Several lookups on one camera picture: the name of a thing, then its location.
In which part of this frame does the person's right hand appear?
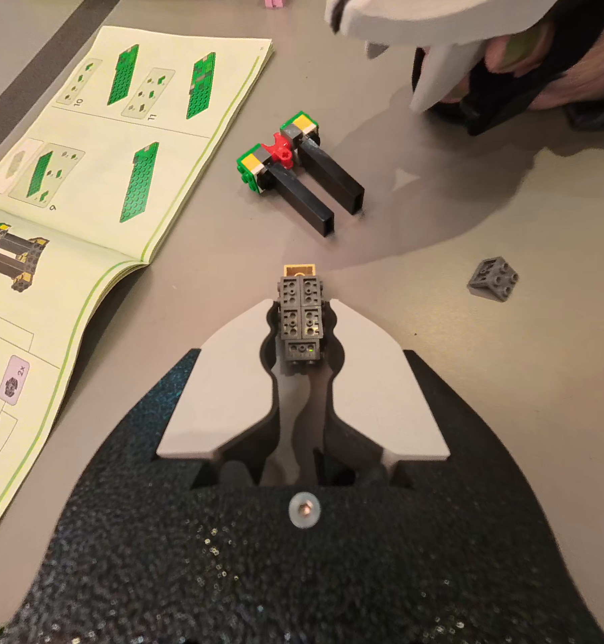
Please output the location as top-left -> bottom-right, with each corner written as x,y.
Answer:
485,20 -> 604,111

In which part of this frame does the small grey brick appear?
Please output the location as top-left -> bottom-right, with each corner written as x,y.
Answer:
467,257 -> 520,303

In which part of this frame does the grey brick assembly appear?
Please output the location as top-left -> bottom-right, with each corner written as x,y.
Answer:
277,264 -> 328,375

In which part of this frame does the black pillar brick assembly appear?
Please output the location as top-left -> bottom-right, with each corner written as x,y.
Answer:
235,112 -> 365,238

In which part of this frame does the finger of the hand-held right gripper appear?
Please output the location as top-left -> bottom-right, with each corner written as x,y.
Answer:
324,0 -> 556,48
410,43 -> 486,114

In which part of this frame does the green brick instruction booklet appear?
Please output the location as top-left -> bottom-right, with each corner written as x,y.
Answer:
0,25 -> 273,554

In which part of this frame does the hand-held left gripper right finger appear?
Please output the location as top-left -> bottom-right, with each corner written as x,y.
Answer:
323,298 -> 451,486

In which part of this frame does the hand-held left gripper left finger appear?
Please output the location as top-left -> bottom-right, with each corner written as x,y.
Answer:
156,298 -> 282,486

